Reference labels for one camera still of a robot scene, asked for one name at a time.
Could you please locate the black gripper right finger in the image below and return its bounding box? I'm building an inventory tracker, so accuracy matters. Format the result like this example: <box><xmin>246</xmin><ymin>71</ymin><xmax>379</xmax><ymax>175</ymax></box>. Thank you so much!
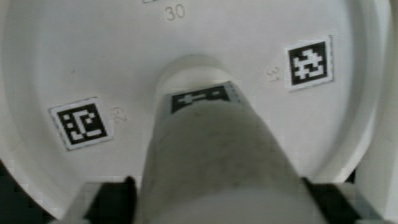
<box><xmin>301</xmin><ymin>176</ymin><xmax>388</xmax><ymax>224</ymax></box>

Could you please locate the white round table top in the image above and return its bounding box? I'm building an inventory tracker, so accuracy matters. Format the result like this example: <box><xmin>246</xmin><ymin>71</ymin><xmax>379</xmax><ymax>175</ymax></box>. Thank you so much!
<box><xmin>0</xmin><ymin>0</ymin><xmax>393</xmax><ymax>224</ymax></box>

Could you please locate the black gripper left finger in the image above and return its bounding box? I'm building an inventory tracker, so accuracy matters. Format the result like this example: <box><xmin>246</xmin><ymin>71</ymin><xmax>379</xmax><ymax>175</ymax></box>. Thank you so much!
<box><xmin>55</xmin><ymin>175</ymin><xmax>139</xmax><ymax>224</ymax></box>

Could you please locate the white cylindrical table leg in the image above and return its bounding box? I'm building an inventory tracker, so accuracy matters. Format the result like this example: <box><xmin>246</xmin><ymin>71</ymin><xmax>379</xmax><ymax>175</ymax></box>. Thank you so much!
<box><xmin>132</xmin><ymin>81</ymin><xmax>326</xmax><ymax>224</ymax></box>

